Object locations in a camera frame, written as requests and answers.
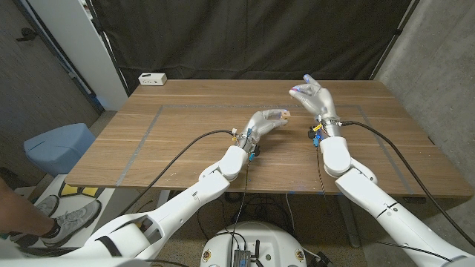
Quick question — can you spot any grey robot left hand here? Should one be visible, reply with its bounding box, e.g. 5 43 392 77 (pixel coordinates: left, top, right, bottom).
237 108 291 149

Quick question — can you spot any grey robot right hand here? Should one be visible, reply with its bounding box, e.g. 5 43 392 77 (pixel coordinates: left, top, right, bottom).
288 73 342 139

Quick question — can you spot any large wooden board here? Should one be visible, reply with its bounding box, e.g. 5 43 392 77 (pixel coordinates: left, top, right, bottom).
114 104 415 196

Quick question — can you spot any black backdrop curtain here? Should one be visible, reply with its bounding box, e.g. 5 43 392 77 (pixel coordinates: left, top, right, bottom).
91 0 420 93

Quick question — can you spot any black backdrop stand pole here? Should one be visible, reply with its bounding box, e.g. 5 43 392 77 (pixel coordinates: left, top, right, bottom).
84 0 131 98
369 0 422 81

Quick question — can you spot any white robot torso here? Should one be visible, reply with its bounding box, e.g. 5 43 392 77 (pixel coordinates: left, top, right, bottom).
200 221 308 267

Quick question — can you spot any white power strip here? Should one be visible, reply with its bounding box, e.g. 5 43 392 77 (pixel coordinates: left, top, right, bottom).
137 72 168 87

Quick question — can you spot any white table leg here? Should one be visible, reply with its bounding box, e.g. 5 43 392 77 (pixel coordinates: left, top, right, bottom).
156 190 172 209

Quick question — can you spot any grey box on torso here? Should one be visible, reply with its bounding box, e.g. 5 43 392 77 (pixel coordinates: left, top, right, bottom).
232 248 252 267

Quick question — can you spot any grey table leg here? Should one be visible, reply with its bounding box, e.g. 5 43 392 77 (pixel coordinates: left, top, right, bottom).
335 195 361 248

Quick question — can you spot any person's leg and shoe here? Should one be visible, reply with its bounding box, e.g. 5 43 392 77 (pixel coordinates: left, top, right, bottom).
10 174 139 248

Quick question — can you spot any light blue stool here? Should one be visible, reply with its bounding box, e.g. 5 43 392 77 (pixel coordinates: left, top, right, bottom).
24 122 96 177

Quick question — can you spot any grey sneaker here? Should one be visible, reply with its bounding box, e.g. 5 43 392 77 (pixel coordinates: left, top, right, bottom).
31 194 61 220
39 199 102 245

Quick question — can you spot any bare person leg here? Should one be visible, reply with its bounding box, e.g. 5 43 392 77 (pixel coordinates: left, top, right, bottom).
0 177 60 239

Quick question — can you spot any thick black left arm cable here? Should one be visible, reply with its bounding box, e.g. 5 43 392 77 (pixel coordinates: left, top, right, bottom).
118 129 238 217

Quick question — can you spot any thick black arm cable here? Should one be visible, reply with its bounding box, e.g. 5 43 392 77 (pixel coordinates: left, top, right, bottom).
118 129 238 217
340 120 475 248

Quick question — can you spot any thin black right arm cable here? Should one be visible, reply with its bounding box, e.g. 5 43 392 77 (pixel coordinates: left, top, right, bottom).
315 145 453 263

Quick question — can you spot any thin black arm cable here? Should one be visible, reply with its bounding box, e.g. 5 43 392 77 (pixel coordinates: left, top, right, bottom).
315 145 453 263
228 157 252 267

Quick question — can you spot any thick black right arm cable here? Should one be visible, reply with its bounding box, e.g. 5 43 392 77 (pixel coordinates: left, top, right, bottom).
340 120 475 248

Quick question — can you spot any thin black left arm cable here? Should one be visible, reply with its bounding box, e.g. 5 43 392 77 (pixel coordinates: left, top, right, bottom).
228 157 252 267

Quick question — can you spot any black floor cable bundle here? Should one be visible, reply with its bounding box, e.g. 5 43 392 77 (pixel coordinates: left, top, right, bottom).
196 191 296 242

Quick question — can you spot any white floor cable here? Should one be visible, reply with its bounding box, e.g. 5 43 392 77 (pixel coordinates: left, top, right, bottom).
284 193 296 235

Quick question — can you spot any black door handle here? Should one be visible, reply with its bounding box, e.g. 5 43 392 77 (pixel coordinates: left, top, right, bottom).
15 27 38 42

